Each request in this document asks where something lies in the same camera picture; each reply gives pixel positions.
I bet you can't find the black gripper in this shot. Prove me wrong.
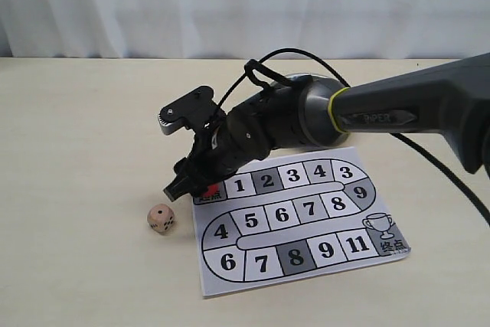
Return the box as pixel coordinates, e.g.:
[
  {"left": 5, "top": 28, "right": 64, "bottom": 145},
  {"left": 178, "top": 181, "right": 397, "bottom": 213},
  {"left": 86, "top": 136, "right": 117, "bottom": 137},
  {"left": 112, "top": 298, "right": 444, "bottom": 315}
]
[{"left": 164, "top": 87, "right": 306, "bottom": 201}]

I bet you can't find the red cylinder game piece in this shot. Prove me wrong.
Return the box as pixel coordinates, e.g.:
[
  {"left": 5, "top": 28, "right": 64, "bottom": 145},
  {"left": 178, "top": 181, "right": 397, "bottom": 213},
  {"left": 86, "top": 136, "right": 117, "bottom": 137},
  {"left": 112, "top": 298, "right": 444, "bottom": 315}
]
[{"left": 202, "top": 184, "right": 219, "bottom": 197}]

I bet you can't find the wooden die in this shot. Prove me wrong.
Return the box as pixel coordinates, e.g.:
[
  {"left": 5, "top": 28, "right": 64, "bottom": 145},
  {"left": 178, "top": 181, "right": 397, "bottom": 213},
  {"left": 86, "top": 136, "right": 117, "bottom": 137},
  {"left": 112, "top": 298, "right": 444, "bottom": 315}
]
[{"left": 147, "top": 204, "right": 175, "bottom": 234}]

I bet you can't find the stainless steel round bowl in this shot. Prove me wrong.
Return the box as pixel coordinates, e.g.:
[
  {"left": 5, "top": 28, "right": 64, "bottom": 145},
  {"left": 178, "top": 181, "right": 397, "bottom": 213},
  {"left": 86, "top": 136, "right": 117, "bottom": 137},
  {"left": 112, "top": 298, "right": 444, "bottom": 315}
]
[{"left": 267, "top": 73, "right": 348, "bottom": 144}]

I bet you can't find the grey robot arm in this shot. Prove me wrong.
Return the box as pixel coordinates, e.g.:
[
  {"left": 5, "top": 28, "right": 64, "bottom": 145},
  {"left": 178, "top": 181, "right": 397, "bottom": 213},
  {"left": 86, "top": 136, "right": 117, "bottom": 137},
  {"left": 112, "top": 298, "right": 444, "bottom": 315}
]
[{"left": 158, "top": 54, "right": 489, "bottom": 200}]

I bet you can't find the paper game board sheet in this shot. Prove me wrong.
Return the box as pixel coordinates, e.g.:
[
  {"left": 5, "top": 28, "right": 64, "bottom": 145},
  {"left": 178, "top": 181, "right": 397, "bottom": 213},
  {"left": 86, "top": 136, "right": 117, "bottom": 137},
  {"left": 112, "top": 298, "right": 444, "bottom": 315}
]
[{"left": 193, "top": 147, "right": 410, "bottom": 297}]

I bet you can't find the white curtain backdrop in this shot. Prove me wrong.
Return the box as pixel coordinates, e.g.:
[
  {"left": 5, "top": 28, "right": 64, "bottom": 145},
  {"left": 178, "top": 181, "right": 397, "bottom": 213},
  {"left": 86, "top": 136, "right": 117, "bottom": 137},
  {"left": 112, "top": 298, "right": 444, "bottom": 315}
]
[{"left": 1, "top": 0, "right": 489, "bottom": 59}]

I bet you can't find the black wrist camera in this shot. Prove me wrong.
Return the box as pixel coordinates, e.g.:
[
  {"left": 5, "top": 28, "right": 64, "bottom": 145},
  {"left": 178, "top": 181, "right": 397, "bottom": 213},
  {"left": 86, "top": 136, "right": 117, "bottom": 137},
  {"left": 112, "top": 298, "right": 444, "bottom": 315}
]
[{"left": 158, "top": 86, "right": 217, "bottom": 136}]

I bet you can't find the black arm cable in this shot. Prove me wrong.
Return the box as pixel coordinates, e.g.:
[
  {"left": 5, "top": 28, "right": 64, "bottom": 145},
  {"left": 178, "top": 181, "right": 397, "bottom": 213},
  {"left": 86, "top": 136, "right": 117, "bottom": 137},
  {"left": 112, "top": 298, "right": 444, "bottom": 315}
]
[{"left": 206, "top": 48, "right": 490, "bottom": 228}]

